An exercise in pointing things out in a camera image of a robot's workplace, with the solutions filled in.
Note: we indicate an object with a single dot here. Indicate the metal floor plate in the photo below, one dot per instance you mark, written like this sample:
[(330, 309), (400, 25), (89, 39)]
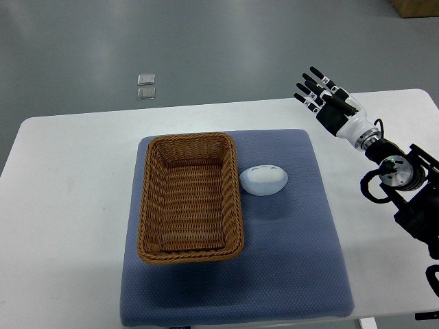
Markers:
[(146, 79), (146, 93)]

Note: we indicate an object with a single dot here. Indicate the black table control panel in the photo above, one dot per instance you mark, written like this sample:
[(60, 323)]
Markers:
[(426, 316)]

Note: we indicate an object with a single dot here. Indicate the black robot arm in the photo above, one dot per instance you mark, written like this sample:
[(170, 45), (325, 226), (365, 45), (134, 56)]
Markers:
[(406, 179)]

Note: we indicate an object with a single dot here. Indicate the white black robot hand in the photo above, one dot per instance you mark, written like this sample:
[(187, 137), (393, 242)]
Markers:
[(341, 114)]

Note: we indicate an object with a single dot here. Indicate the brown cardboard box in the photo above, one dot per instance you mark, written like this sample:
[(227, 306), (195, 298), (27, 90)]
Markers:
[(416, 8)]

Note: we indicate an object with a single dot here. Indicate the upper metal floor plate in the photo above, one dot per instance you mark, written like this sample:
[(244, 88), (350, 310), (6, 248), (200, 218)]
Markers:
[(146, 79)]

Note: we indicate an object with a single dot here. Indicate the blue quilted mat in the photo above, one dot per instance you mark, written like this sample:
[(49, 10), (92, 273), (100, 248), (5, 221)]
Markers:
[(291, 267)]

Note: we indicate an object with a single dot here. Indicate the lower metal floor plate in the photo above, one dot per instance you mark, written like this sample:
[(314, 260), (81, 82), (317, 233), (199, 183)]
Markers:
[(146, 93)]

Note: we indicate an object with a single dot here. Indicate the brown wicker basket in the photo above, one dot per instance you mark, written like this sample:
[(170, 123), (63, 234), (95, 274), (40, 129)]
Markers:
[(190, 209)]

